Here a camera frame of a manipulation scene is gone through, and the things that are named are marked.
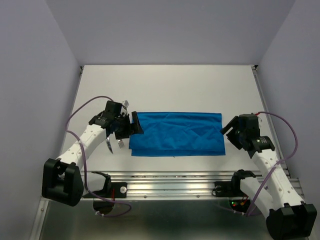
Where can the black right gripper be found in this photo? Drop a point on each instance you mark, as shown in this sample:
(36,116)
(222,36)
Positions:
(235,123)

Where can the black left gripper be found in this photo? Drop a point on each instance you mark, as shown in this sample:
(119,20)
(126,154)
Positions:
(126,134)

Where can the blue satin napkin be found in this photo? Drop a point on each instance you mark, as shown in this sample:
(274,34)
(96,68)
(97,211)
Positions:
(178,134)

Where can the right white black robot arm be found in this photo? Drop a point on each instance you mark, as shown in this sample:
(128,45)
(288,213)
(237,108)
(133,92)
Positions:
(286,214)

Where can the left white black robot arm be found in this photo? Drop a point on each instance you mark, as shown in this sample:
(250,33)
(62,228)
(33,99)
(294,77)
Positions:
(62,180)

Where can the silver fork black handle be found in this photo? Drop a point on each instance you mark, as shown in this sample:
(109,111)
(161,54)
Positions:
(120,143)

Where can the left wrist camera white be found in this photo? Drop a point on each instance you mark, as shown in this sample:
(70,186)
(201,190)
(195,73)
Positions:
(125,104)

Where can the silver knife black handle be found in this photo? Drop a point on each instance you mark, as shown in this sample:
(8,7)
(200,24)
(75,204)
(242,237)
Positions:
(109,146)

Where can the aluminium frame rail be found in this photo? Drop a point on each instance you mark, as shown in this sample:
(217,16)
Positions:
(168,198)

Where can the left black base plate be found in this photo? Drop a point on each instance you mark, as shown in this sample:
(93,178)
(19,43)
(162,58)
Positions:
(113,190)

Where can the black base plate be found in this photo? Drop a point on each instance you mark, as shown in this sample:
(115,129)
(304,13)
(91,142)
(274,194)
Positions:
(113,190)
(225,189)

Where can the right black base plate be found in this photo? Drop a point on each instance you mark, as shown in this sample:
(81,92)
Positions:
(225,189)

